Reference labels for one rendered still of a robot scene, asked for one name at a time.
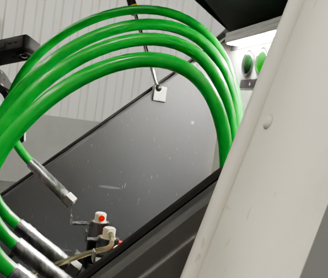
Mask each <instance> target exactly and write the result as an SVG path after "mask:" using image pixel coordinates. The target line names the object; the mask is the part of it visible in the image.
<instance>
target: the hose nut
mask: <svg viewBox="0 0 328 278"><path fill-rule="evenodd" d="M76 200H77V198H76V197H75V196H74V195H73V194H72V193H71V192H70V193H69V194H67V195H66V196H65V197H64V198H63V199H62V203H63V204H64V205H65V206H66V207H68V208H69V207H70V206H73V205H74V204H75V201H76Z"/></svg>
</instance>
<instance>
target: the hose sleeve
mask: <svg viewBox="0 0 328 278"><path fill-rule="evenodd" d="M27 167H28V168H29V169H30V170H31V171H32V172H33V173H34V174H35V175H36V176H37V177H38V178H39V179H40V180H41V181H42V182H43V183H44V184H45V185H46V186H47V187H48V188H49V189H50V190H51V191H52V192H53V193H54V194H55V195H56V196H57V197H58V198H59V199H60V200H62V199H63V198H64V197H65V196H66V195H67V194H69V191H68V190H67V189H66V188H65V187H64V186H63V185H62V184H61V183H60V182H59V181H58V180H57V179H56V178H55V177H54V176H53V175H51V174H50V173H49V172H48V171H47V170H46V169H45V167H44V166H42V165H41V163H39V162H38V161H37V160H36V159H32V160H31V161H30V162H29V163H28V164H27Z"/></svg>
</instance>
